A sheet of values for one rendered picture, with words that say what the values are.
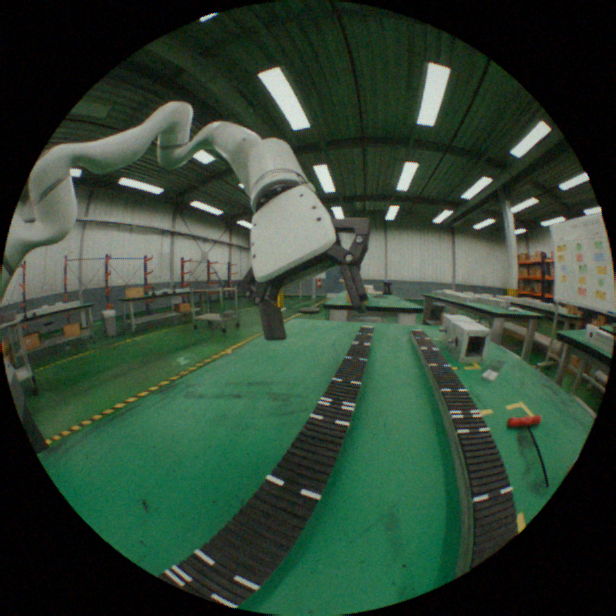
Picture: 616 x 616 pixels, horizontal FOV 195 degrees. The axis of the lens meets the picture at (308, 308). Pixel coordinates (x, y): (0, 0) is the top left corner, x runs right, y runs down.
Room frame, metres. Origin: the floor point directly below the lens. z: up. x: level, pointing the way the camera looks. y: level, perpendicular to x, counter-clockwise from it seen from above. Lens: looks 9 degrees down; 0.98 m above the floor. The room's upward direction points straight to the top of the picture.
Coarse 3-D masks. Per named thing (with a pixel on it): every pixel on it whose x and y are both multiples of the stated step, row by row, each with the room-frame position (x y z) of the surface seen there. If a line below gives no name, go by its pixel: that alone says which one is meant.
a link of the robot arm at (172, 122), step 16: (160, 112) 0.24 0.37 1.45; (176, 112) 0.26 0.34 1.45; (144, 128) 0.22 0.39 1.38; (160, 128) 0.26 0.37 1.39; (176, 128) 0.31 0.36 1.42; (64, 144) 0.03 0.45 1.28; (80, 144) 0.08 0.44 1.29; (96, 144) 0.12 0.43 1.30; (112, 144) 0.16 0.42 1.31; (128, 144) 0.21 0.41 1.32; (144, 144) 0.25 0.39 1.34; (160, 144) 0.32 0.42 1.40; (176, 144) 0.35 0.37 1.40; (48, 160) 0.00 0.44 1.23; (64, 160) 0.05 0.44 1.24; (80, 160) 0.10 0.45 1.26; (96, 160) 0.14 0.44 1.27; (112, 160) 0.19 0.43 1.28; (128, 160) 0.24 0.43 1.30; (32, 176) -0.02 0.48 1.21; (48, 176) 0.03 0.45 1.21; (64, 176) 0.07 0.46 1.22; (32, 192) 0.00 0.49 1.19; (48, 192) 0.04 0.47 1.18
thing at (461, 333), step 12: (456, 324) 0.40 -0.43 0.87; (468, 324) 0.38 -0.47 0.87; (456, 336) 0.39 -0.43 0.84; (468, 336) 0.33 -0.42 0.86; (480, 336) 0.32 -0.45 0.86; (456, 348) 0.37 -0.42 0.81; (468, 348) 0.35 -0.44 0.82; (480, 348) 0.33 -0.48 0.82; (456, 360) 0.35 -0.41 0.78; (468, 360) 0.33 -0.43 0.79; (480, 360) 0.31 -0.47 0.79
